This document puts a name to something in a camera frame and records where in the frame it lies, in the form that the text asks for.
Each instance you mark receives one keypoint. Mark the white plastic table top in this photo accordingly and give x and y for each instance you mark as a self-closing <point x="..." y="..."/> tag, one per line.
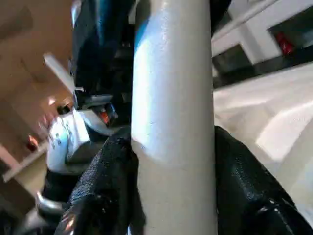
<point x="264" y="117"/>

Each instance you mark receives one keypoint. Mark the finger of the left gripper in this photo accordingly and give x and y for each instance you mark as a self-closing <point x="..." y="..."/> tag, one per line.
<point x="220" y="14"/>

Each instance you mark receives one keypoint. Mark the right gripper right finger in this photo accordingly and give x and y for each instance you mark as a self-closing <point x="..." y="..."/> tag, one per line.
<point x="249" y="195"/>

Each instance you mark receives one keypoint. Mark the white plastic table leg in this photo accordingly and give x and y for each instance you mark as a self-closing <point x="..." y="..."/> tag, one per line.
<point x="173" y="110"/>

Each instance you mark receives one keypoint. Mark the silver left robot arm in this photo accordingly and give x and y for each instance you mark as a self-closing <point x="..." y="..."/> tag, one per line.
<point x="63" y="147"/>

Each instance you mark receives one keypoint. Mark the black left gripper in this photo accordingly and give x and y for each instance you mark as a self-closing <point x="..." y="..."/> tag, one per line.
<point x="102" y="61"/>

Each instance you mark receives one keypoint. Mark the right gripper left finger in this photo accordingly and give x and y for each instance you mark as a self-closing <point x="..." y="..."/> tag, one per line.
<point x="102" y="191"/>

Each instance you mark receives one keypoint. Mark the white glass-door cabinet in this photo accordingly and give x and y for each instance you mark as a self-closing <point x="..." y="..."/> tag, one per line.
<point x="264" y="29"/>

